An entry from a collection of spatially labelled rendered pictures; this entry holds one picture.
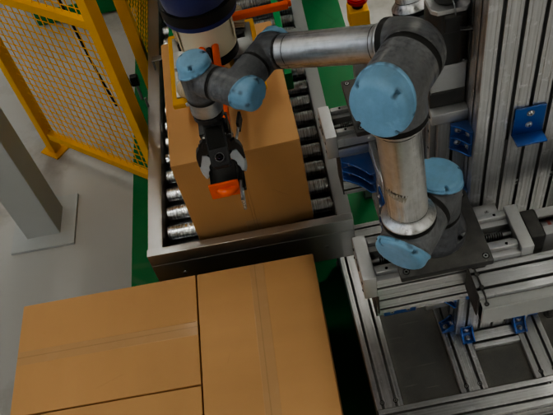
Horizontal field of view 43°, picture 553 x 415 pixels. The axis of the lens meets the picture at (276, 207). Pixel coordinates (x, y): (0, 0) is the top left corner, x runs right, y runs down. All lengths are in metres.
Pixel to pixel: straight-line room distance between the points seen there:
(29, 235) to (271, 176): 1.55
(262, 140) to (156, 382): 0.80
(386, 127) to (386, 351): 1.39
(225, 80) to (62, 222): 2.08
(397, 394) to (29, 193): 1.77
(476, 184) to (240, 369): 0.89
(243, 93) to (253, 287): 0.99
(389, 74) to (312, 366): 1.16
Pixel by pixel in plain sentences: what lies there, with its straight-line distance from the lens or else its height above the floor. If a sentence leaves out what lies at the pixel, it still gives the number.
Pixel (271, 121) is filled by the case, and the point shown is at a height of 0.95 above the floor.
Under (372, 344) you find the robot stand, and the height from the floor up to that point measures 0.23.
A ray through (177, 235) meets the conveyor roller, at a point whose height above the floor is 0.54.
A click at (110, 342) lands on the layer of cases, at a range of 2.36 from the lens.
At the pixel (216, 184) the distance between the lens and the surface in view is 1.73.
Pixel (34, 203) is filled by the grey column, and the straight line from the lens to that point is 3.28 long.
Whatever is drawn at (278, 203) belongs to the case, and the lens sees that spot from 2.34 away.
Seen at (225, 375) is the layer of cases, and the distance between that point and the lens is 2.19.
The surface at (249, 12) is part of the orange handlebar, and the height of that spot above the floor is 1.19.
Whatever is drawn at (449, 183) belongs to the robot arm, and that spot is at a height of 1.27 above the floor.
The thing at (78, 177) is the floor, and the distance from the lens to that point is 3.64.
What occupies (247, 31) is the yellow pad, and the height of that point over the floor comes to 1.07.
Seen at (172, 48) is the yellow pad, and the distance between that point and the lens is 2.38.
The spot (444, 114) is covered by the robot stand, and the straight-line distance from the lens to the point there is 1.74.
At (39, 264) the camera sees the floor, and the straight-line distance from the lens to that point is 3.38.
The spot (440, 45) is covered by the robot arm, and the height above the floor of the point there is 1.66.
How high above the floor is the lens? 2.48
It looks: 51 degrees down
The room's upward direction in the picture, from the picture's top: 14 degrees counter-clockwise
